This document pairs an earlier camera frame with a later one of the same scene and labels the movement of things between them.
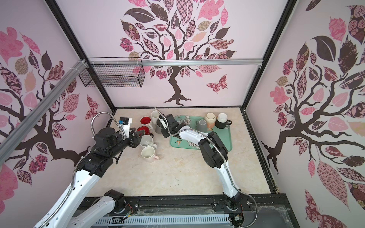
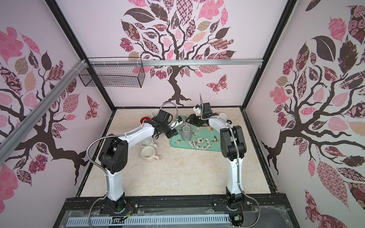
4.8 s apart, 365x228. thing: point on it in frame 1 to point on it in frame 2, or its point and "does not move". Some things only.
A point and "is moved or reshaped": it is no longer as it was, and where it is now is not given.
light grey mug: (201, 125) is moved or reshaped
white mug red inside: (146, 120) does not move
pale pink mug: (148, 154) does not move
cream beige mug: (147, 140) does not move
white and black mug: (221, 120) does not move
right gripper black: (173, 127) to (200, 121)
